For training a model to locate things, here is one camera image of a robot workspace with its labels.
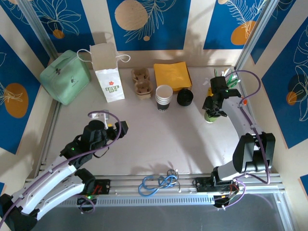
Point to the white paper takeout bag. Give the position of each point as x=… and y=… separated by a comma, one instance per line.
x=109, y=72

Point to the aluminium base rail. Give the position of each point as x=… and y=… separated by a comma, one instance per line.
x=125, y=184

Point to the stack of paper cups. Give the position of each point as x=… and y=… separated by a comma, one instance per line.
x=164, y=93

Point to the orange capped bottle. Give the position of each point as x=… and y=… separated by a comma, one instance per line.
x=244, y=102

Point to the green paper coffee cup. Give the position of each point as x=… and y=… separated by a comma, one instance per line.
x=211, y=120

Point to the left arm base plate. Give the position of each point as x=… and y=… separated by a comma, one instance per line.
x=103, y=186

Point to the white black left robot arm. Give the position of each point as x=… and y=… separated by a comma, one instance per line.
x=48, y=178

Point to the mint green lunch bag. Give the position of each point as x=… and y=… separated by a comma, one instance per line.
x=65, y=77

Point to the green white wrapped straw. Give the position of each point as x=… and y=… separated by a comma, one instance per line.
x=235, y=83
x=215, y=73

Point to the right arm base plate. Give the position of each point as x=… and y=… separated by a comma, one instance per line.
x=202, y=185

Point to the stack of black lids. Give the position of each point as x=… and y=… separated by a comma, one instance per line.
x=185, y=97

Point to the yellow napkin stack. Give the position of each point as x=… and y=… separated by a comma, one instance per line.
x=170, y=74

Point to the aluminium frame post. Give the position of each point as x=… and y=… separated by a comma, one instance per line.
x=255, y=31
x=38, y=29

